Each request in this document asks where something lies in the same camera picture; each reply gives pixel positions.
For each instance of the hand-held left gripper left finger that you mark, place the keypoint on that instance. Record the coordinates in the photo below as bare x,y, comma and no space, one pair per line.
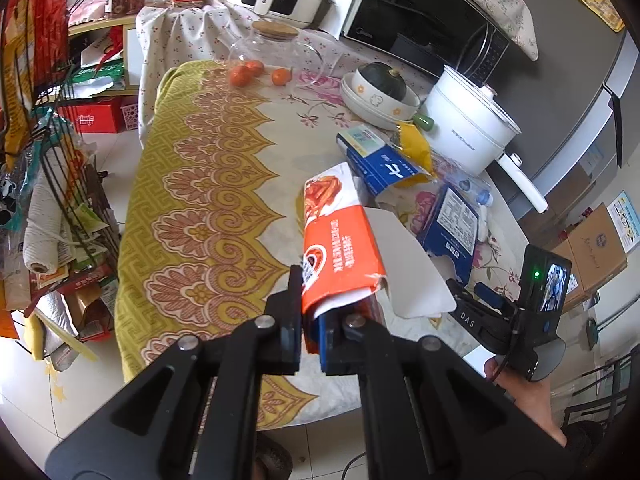
285,330

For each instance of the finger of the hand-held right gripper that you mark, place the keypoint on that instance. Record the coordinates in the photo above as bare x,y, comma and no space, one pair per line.
465,315
490,297

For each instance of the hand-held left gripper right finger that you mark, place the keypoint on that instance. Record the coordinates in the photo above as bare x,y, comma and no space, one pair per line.
324,345

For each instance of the blue carton with white table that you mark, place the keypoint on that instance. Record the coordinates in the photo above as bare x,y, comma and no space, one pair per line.
450,230

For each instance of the orange cardboard food box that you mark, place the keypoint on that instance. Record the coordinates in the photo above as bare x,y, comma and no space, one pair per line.
340,240

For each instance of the clear plastic bottle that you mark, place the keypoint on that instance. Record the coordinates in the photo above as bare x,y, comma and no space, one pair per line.
470,190

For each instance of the yellow wrapper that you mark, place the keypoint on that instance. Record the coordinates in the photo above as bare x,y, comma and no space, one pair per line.
415,147

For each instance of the blue carton with cyan label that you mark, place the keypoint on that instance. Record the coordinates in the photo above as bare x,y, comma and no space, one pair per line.
380,165

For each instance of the person's right hand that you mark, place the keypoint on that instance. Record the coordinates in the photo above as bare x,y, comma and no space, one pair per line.
535,400

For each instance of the brown cardboard box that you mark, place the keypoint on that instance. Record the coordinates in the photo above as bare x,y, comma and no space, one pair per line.
570,275
595,250

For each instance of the dark chair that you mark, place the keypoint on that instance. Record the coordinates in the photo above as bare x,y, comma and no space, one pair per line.
600,395

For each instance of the brown slipper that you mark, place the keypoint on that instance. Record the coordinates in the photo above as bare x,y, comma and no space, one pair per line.
272,455

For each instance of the blue and white box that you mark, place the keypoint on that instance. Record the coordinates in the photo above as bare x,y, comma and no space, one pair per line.
627,220

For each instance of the floral tablecloth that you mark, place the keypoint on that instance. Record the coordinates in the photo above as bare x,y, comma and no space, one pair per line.
210,200

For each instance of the white electric cooking pot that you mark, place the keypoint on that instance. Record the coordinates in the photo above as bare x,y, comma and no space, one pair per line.
465,140

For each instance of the pot lid with white knob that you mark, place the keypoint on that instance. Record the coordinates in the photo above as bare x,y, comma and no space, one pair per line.
480,97

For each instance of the white flower-print bowl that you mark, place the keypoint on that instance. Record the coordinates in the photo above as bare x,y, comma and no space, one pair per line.
375,102

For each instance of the grey refrigerator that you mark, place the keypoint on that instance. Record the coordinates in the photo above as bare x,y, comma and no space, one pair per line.
575,85

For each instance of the silver foil bag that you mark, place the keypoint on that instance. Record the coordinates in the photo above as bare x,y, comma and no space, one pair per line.
55,320

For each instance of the dark green squash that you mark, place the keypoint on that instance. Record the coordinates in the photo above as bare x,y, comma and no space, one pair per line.
382,80

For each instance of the small tangerine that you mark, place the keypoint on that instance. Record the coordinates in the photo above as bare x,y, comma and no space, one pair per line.
255,67
239,75
281,76

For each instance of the paper towel roll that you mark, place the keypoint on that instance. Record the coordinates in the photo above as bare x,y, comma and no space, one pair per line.
42,230

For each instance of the white lattice basket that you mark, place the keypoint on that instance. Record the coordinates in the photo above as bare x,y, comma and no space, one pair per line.
131,116

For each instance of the glass jar with cork lid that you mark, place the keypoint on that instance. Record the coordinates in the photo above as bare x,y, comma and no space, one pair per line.
272,52

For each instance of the black microwave oven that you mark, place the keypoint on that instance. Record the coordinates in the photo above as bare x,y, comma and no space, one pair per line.
425,20

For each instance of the red box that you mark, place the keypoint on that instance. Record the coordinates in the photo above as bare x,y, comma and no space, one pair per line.
90,115

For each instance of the cherry print cloth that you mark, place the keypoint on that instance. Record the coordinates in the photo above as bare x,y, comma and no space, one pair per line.
175,35

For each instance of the yellow paper sheet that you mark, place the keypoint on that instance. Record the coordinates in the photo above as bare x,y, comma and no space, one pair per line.
597,0

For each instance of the green and white bag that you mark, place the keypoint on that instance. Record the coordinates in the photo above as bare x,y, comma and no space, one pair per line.
97,75

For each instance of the wooden shelf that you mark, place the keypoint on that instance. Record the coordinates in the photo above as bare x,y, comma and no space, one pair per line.
100,25

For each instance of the red snack bag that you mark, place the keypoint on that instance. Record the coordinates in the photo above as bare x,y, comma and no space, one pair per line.
35,20

